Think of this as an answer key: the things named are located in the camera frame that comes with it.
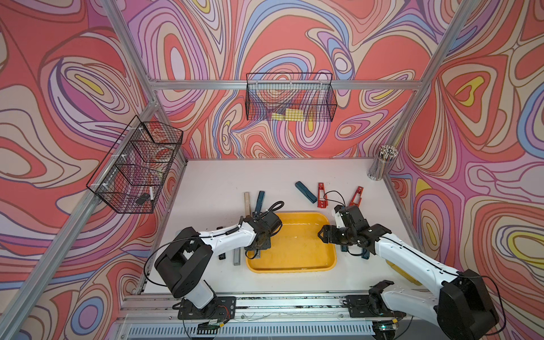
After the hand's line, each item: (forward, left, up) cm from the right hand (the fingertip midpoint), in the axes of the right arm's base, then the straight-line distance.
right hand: (327, 241), depth 84 cm
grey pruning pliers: (-4, +37, -3) cm, 37 cm away
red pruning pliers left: (+21, -2, -5) cm, 22 cm away
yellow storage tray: (0, +12, -6) cm, 14 cm away
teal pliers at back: (+27, +5, -3) cm, 28 cm away
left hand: (+1, +26, -4) cm, 26 cm away
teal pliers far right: (-8, -11, +5) cm, 15 cm away
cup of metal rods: (+36, -32, +3) cm, 49 cm away
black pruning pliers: (-4, +43, -3) cm, 43 cm away
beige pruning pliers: (+21, +34, -2) cm, 40 cm away
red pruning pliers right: (+28, -22, -4) cm, 35 cm away
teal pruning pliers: (+23, +28, -2) cm, 36 cm away
